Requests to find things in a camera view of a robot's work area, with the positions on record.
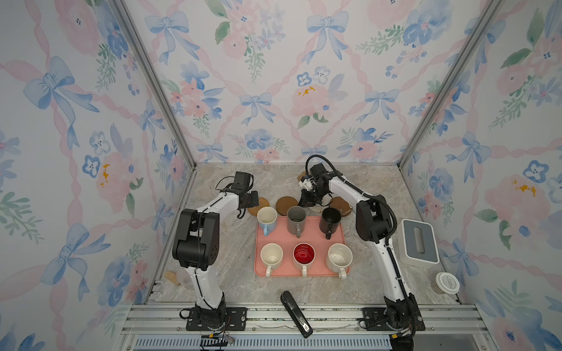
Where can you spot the aluminium rail base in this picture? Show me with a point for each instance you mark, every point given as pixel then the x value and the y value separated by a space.
pixel 168 326

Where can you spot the pink plastic tray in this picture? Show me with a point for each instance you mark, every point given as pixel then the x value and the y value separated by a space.
pixel 311 235

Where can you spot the wooden stick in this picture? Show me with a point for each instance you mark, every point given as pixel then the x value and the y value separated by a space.
pixel 171 276

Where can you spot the scratched round wooden coaster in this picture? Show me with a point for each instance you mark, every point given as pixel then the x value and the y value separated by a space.
pixel 341 205

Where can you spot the white grey tissue box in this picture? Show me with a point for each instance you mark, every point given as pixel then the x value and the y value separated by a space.
pixel 417 244

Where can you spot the grey mug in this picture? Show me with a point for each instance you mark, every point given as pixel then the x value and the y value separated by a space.
pixel 296 220

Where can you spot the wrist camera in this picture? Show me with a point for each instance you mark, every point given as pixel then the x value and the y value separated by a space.
pixel 308 183
pixel 243 182

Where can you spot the cream mug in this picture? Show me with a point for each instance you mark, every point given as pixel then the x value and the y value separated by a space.
pixel 271 256
pixel 339 259

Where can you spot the black mug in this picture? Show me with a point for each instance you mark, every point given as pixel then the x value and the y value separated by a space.
pixel 330 219

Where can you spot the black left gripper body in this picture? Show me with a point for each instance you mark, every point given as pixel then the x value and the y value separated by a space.
pixel 252 198

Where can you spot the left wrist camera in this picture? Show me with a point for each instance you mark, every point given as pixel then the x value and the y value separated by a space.
pixel 243 182

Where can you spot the cream mug front right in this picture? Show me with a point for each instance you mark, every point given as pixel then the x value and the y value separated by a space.
pixel 339 259

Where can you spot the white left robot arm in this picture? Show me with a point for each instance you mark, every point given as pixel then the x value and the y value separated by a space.
pixel 196 247

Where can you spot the cream mug front left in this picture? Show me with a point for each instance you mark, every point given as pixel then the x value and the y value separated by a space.
pixel 271 256

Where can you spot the white lidded paper cup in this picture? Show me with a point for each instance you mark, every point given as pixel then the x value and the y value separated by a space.
pixel 446 283

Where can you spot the cork paw print coaster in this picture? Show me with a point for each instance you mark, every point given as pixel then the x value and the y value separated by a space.
pixel 301 177

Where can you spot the light blue mug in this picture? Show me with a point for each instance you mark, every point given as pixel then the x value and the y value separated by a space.
pixel 267 218

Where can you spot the rattan woven round coaster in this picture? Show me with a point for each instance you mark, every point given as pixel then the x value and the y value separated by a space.
pixel 262 203

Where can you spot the red interior mug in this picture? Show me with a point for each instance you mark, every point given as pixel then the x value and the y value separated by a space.
pixel 304 256

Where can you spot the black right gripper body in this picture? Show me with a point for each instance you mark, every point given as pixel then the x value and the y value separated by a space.
pixel 311 198

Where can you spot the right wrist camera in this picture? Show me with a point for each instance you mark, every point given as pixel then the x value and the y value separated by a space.
pixel 308 183

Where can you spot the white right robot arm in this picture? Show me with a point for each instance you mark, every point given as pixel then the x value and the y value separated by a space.
pixel 375 224

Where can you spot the black handheld device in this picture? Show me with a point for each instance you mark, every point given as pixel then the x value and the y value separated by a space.
pixel 296 314

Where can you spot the clear plastic cup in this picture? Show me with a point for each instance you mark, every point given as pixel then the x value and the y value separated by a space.
pixel 184 278

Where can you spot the plain round wooden coaster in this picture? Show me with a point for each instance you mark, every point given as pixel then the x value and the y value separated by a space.
pixel 284 204

